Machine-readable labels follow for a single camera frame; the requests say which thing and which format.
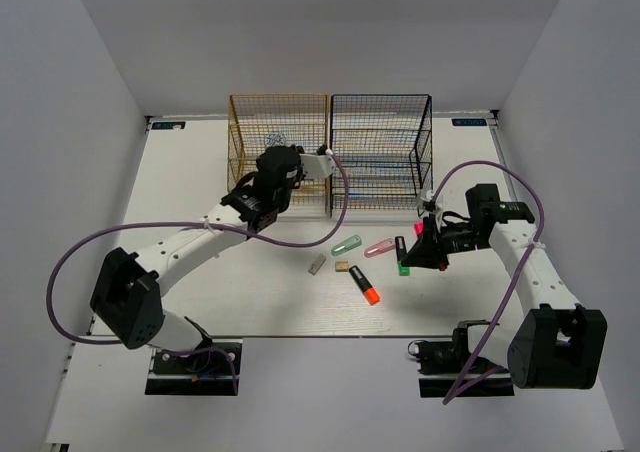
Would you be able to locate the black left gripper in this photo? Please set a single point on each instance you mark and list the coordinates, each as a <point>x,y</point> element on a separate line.
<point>301,174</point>

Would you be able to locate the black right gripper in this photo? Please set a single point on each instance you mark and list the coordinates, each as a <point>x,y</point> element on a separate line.
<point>429,250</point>

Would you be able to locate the pink correction tape dispenser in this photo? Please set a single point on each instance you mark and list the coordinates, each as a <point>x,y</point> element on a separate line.
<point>379,248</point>

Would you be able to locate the round blue white tape tin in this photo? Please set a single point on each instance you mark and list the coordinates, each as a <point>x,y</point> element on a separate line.
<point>273,139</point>

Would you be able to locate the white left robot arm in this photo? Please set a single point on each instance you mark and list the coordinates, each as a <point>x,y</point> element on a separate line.
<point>128,293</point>

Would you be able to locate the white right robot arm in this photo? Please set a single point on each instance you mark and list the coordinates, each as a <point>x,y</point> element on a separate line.
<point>559,342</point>

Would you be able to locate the green black highlighter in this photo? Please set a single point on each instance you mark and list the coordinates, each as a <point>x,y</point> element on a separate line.
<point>401,252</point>

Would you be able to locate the green correction tape dispenser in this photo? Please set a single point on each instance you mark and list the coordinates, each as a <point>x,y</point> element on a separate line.
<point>346,245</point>

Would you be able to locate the orange black highlighter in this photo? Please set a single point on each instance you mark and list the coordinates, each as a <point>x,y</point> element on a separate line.
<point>364,285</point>

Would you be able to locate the small beige eraser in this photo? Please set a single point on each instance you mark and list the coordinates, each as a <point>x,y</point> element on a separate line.
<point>341,266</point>

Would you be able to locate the grey white eraser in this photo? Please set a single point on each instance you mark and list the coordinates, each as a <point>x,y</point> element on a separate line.
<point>317,264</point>

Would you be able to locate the left blue table label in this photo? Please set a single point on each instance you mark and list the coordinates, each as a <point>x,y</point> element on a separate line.
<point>168,125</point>

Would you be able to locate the gold wire mesh basket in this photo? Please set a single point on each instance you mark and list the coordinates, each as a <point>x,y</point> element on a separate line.
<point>303,118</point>

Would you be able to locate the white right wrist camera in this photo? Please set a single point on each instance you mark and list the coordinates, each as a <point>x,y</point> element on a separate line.
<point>428,206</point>

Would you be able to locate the black wire mesh basket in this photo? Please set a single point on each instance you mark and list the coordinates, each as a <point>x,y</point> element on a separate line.
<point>384,143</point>

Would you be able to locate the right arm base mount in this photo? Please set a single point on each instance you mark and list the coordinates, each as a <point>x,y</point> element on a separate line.
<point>438,368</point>

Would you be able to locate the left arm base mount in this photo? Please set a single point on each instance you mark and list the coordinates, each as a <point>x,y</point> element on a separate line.
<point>205,375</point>

